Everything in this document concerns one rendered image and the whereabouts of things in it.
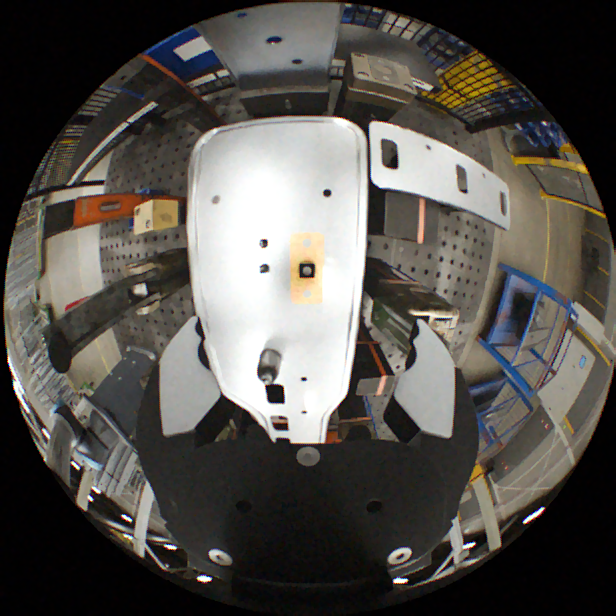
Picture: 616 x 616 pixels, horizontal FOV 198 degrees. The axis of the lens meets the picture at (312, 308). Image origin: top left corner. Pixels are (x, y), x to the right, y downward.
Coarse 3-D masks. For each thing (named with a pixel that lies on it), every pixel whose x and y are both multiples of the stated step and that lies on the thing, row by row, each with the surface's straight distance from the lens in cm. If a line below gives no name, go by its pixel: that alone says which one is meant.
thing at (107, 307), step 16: (144, 272) 25; (112, 288) 22; (80, 304) 21; (96, 304) 22; (112, 304) 24; (128, 304) 25; (144, 304) 25; (64, 320) 21; (80, 320) 22; (96, 320) 23; (112, 320) 23; (48, 336) 21; (64, 336) 22; (80, 336) 22; (96, 336) 22; (48, 352) 18; (64, 352) 18; (64, 368) 19
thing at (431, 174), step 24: (408, 144) 29; (432, 144) 32; (384, 168) 26; (408, 168) 28; (432, 168) 30; (480, 168) 38; (408, 192) 27; (432, 192) 29; (456, 192) 32; (480, 192) 36; (504, 192) 43; (480, 216) 35; (504, 216) 42
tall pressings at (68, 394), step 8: (48, 376) 797; (56, 376) 830; (40, 384) 802; (48, 384) 829; (64, 384) 819; (40, 392) 841; (56, 392) 821; (64, 392) 831; (72, 392) 820; (40, 400) 821; (48, 400) 852; (56, 400) 859; (48, 416) 849
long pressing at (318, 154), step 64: (256, 128) 28; (320, 128) 27; (192, 192) 28; (256, 192) 24; (320, 192) 24; (192, 256) 27; (256, 256) 24; (256, 320) 27; (320, 320) 26; (256, 384) 34; (320, 384) 32
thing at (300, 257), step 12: (300, 240) 23; (312, 240) 23; (300, 252) 23; (312, 252) 23; (300, 264) 22; (312, 264) 22; (300, 276) 23; (312, 276) 23; (300, 288) 24; (312, 288) 24; (300, 300) 25; (312, 300) 25
